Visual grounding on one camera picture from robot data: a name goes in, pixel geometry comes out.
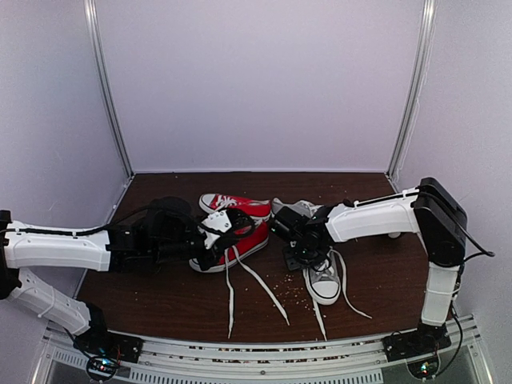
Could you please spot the left aluminium frame post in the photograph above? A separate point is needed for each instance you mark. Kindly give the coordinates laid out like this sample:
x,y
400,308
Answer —
x,y
93,26

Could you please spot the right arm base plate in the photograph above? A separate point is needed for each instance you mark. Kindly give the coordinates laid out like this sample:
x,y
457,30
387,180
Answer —
x,y
410,344

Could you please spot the back red sneaker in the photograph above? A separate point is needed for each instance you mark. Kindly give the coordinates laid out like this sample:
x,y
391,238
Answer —
x,y
257,209

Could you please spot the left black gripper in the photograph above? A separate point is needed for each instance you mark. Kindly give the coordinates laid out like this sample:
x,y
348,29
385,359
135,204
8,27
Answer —
x,y
206,262

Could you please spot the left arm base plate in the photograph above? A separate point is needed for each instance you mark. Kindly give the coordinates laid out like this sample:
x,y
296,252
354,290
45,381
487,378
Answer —
x,y
118,347

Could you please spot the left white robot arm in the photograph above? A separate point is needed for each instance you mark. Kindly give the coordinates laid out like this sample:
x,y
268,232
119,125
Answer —
x,y
112,248

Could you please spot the grey sneaker with laces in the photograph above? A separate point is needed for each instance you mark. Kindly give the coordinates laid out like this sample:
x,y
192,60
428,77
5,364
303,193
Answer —
x,y
325,283

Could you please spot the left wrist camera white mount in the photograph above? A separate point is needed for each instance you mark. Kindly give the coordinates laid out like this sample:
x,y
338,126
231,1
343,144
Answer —
x,y
214,226

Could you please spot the aluminium frame post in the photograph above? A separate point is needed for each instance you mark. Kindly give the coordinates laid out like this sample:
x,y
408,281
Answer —
x,y
93,26
418,78

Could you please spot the front aluminium rail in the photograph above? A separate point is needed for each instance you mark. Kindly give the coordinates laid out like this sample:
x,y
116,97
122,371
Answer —
x,y
348,360

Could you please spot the grey sneaker at back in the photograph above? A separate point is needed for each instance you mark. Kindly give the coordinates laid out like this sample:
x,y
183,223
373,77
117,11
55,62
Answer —
x,y
302,207

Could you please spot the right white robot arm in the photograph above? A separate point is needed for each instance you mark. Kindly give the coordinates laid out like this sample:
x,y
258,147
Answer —
x,y
428,210

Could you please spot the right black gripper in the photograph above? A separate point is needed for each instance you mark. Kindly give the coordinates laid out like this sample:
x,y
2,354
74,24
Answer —
x,y
293,264

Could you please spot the right aluminium frame post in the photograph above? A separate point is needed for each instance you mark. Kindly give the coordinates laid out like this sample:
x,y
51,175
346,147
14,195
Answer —
x,y
418,78

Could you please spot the red sneaker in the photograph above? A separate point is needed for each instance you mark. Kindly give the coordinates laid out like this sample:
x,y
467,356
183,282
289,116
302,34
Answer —
x,y
257,209
235,255

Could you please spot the front red sneaker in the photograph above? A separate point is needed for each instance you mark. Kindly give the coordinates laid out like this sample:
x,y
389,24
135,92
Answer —
x,y
235,255

